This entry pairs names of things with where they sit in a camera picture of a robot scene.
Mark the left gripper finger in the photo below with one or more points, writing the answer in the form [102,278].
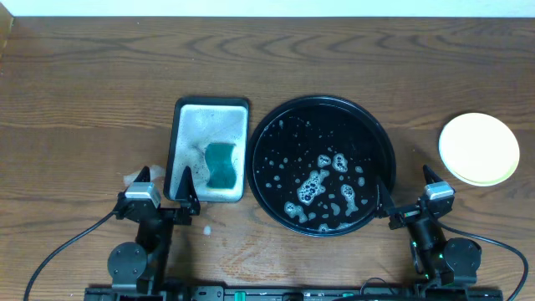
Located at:
[144,175]
[186,192]

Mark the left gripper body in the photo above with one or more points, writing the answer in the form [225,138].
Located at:
[185,221]

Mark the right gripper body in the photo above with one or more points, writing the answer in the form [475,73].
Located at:
[405,215]

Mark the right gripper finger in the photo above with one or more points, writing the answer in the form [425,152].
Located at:
[430,176]
[385,206]

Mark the green yellow sponge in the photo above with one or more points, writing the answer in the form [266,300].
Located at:
[218,158]

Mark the yellow plate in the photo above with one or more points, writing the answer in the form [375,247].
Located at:
[478,145]

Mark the light blue plate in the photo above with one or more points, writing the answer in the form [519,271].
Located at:
[479,182]

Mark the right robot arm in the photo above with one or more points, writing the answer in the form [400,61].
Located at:
[446,262]

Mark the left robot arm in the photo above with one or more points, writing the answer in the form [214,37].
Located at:
[139,266]

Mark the rectangular metal soap tray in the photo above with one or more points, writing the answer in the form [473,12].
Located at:
[199,121]

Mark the black round serving tray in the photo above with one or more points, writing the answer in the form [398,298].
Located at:
[317,165]

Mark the white foam blob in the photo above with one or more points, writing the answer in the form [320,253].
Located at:
[154,172]

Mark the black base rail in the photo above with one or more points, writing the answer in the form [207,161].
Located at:
[219,293]

